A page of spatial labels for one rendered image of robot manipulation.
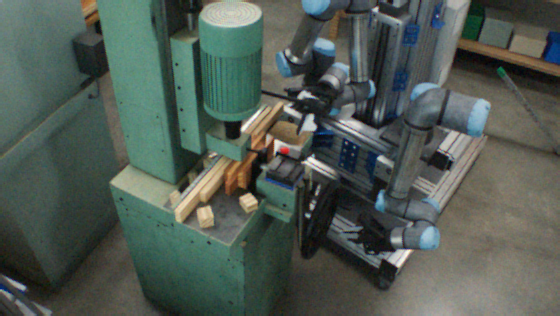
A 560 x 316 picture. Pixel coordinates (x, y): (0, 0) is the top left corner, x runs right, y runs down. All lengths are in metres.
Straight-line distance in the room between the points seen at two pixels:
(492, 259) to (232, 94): 1.89
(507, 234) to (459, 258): 0.39
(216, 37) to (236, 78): 0.14
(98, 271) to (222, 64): 1.54
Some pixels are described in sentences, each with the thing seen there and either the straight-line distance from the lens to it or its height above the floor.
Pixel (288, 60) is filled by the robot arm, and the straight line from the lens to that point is 1.95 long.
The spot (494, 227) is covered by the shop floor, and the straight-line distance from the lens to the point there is 2.96.
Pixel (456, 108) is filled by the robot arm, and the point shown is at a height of 1.25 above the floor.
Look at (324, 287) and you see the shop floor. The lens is 2.42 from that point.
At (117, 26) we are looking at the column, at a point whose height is 1.40.
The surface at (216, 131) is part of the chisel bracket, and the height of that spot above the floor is 1.04.
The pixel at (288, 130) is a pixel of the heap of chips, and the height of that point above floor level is 0.93.
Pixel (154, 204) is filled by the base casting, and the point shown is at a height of 0.80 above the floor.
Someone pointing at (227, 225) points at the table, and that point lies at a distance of 1.47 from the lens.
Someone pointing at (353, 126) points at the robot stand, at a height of 0.73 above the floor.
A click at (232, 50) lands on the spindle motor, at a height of 1.40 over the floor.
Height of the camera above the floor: 2.05
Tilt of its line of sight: 44 degrees down
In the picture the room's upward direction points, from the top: 3 degrees clockwise
